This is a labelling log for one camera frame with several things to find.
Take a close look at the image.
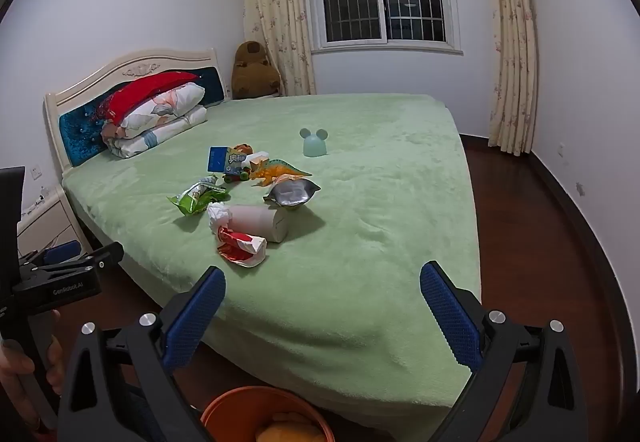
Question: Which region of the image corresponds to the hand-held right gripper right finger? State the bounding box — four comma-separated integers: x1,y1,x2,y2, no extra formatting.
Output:
419,261,588,442

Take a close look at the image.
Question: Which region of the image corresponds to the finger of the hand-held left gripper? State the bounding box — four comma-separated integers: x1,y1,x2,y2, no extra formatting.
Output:
35,240,83,266
30,241,126,280

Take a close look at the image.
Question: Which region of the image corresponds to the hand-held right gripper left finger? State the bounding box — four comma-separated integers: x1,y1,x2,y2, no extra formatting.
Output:
59,266,227,442

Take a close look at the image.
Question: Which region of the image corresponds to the orange bin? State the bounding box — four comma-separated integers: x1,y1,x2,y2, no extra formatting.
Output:
200,385,332,442

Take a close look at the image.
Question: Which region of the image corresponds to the orange teal dinosaur toy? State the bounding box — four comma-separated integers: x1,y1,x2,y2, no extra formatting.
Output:
249,158,314,188

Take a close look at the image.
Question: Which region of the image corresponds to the person's left hand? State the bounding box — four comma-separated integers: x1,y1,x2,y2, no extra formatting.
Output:
0,311,64,429

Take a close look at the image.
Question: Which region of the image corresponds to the white nightstand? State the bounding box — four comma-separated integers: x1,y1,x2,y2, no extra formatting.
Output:
16,183,97,259

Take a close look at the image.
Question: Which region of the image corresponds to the red white wrapper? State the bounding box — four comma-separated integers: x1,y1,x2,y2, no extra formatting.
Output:
216,225,269,268

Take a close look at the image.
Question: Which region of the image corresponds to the crumpled white tissue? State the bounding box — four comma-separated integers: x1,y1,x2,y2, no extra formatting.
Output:
207,201,232,233

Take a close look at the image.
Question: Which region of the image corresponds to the white and blue bed headboard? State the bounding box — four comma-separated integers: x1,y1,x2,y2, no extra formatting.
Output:
44,48,232,184

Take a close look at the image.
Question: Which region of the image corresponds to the green snack wrapper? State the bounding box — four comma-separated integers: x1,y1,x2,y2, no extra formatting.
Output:
167,175,231,217

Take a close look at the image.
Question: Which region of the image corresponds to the bed with green blanket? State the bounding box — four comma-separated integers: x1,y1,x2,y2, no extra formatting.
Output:
61,94,483,441

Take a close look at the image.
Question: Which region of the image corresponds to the toilet paper roll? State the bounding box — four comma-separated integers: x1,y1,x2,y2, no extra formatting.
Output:
222,204,290,243

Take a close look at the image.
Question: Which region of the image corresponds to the blue card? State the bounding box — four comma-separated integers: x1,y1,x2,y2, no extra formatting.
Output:
208,145,231,173

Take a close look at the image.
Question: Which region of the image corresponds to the silver foil bag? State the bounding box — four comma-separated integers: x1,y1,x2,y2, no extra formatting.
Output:
262,175,322,208

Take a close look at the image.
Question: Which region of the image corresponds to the floral white pillow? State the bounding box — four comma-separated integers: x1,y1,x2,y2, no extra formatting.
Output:
119,83,206,131

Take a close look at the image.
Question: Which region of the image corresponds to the teal mouse-ear lamp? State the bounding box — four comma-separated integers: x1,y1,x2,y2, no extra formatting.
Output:
299,127,330,158

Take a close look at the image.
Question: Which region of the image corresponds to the brown teddy bear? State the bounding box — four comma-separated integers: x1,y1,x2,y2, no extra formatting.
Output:
231,41,281,100

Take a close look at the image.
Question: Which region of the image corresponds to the cream floral curtain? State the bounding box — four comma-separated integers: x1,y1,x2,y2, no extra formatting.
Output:
241,0,317,97
481,0,539,156

